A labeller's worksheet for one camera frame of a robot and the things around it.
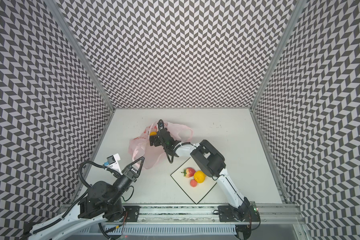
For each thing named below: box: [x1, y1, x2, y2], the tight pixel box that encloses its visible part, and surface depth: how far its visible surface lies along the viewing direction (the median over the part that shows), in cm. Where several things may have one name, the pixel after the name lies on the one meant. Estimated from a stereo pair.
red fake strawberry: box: [181, 167, 196, 178], surface depth 84 cm
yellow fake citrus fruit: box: [193, 170, 207, 184], surface depth 82 cm
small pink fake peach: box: [190, 179, 198, 188], surface depth 82 cm
